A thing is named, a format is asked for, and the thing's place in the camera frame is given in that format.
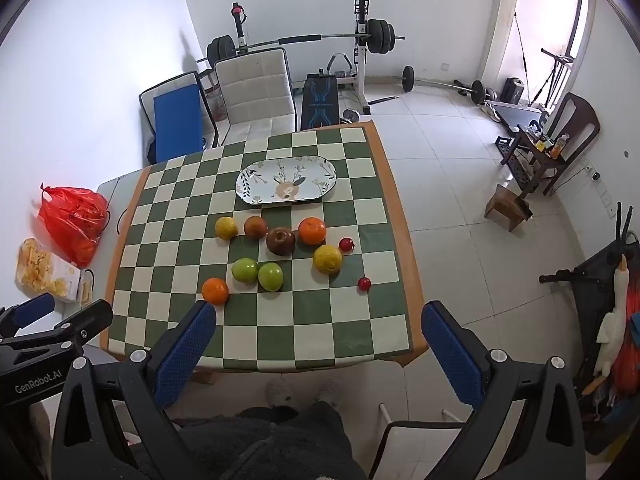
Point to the orange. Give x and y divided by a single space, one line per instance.
312 230
215 290

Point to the small dumbbells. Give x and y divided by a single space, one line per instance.
350 116

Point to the yellow lemon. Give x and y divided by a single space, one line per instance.
327 259
226 227

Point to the small red fruit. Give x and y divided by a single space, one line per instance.
364 283
346 245

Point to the dark wooden side table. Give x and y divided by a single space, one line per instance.
582 120
535 155

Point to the small beige packet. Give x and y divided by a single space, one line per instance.
87 290

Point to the floral oval plate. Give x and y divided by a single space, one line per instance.
285 182

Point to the black speaker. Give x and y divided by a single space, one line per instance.
512 91

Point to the black scooter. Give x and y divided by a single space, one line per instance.
590 300

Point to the white wall power strip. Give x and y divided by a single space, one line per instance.
602 190

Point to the orange drink bottle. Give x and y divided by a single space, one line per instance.
559 147

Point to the green white checkered tablecloth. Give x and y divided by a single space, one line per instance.
320 325

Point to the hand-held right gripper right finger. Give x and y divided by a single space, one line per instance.
450 355

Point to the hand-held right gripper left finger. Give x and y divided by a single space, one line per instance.
187 355

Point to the white goose plush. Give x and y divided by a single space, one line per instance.
615 325

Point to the blue board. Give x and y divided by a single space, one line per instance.
177 122

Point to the black router antennas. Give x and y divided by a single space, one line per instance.
622 222

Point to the black music stand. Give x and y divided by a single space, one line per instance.
556 57

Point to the yellow snack box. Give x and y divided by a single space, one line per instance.
42 270

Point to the barbell with black plates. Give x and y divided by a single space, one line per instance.
300 40

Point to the dark red apple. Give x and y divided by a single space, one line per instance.
280 241

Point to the short black bar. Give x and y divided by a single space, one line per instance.
384 100

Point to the curl barbell with plates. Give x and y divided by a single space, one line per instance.
407 79

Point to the red plastic bag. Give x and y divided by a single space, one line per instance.
70 220

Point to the black blue weight bench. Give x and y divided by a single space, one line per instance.
320 102

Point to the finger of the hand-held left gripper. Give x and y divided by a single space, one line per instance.
35 307
90 317

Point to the white barbell rack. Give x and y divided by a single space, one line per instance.
361 60

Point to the grey furry slipper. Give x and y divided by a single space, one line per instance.
327 390
279 391

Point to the person's dark fleece clothing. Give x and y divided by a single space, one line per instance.
270 445

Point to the black plastic crate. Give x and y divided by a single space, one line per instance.
505 147

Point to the reddish brown apple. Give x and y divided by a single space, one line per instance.
255 227

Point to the small wooden stool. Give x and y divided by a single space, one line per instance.
505 205

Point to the green apple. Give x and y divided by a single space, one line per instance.
244 269
270 276

